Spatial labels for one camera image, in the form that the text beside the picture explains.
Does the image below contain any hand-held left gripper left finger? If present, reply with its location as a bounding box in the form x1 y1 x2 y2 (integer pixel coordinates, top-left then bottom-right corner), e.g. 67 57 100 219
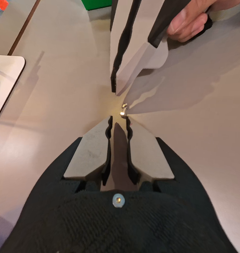
64 116 113 186

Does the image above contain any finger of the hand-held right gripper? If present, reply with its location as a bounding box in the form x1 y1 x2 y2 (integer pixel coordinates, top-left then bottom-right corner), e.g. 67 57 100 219
115 0 166 97
110 0 142 93

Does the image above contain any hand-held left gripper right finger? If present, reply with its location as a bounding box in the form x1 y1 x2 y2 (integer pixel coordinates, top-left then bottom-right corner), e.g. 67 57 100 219
126 116 175 185

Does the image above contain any green plastic bin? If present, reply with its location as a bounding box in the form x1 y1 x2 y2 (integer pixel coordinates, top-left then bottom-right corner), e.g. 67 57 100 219
81 0 112 11

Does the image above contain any small steel bolt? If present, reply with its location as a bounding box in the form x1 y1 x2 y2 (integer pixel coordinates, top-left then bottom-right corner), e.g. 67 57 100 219
120 103 130 119

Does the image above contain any person's right hand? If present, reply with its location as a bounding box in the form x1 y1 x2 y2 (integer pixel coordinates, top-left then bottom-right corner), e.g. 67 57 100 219
167 0 240 43

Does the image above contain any white stand base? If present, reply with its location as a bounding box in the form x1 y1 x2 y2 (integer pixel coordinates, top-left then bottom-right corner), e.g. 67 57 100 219
0 55 26 125

